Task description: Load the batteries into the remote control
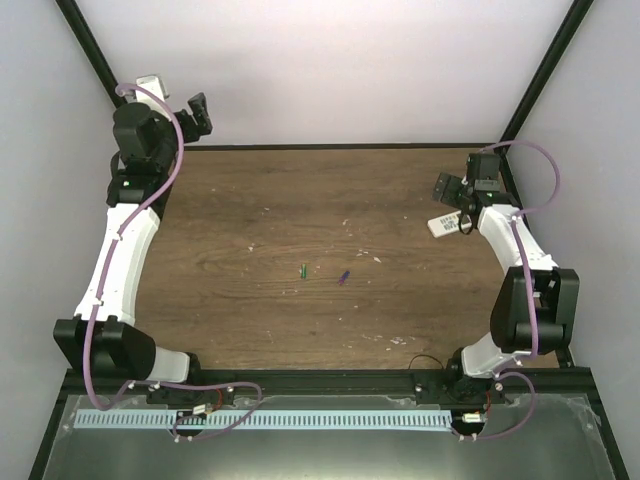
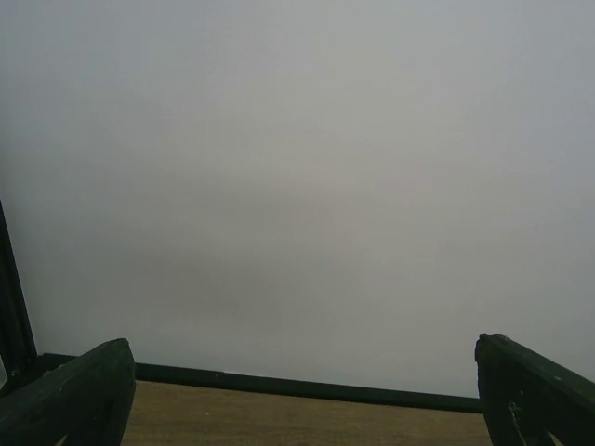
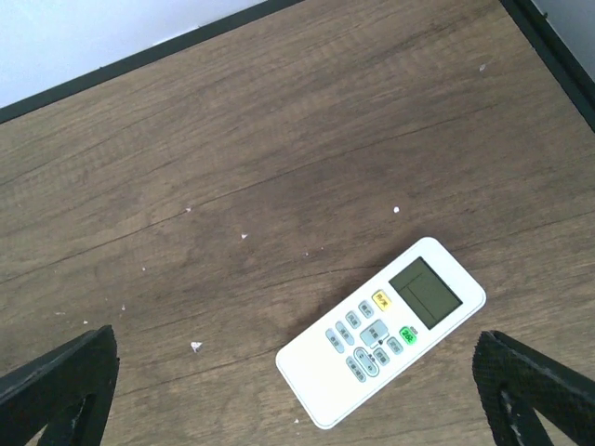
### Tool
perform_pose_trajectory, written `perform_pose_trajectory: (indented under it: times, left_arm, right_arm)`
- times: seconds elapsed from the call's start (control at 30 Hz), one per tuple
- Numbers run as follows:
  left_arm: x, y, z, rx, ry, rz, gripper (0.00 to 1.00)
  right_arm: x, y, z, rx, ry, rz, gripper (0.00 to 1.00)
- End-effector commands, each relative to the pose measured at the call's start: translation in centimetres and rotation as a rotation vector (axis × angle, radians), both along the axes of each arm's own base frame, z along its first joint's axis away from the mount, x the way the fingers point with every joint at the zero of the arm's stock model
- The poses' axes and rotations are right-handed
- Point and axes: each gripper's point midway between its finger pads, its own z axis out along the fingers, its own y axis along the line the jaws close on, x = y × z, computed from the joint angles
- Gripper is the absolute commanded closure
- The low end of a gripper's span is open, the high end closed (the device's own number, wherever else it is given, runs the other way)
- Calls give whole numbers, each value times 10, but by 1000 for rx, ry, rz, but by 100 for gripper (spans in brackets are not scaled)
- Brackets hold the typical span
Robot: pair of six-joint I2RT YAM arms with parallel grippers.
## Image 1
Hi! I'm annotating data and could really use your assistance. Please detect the purple battery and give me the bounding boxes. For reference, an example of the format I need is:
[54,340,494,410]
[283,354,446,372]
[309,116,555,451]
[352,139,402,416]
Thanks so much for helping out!
[338,270,350,285]

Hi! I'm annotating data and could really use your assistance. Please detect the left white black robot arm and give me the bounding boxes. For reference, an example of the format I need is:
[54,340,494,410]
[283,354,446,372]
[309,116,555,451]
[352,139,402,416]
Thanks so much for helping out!
[53,90,212,404]

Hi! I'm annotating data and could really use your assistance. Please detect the grey metal front plate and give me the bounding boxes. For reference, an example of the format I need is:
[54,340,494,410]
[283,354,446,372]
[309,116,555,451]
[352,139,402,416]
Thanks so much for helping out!
[43,394,618,479]

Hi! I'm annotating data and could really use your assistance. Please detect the black aluminium frame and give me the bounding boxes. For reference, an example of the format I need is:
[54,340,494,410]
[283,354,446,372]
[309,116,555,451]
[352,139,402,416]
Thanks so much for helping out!
[29,0,629,480]

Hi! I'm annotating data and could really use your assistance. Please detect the black front mounting rail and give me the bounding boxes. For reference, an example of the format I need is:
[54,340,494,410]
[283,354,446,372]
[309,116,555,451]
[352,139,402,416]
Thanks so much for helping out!
[59,367,597,404]

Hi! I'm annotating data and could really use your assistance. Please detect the light blue slotted cable duct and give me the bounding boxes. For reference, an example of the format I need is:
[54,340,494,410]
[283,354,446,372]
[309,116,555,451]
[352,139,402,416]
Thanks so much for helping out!
[74,409,452,432]

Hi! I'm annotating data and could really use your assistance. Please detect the white remote control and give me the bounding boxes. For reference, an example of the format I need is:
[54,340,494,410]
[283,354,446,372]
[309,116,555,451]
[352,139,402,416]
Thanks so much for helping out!
[427,211,473,238]

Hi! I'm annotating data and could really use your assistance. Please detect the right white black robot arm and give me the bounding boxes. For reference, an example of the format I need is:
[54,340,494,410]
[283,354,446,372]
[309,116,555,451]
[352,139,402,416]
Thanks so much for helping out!
[427,151,580,403]

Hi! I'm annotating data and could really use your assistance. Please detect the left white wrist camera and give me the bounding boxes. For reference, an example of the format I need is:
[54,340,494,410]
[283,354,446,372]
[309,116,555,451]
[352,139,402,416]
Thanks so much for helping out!
[136,74,169,100]

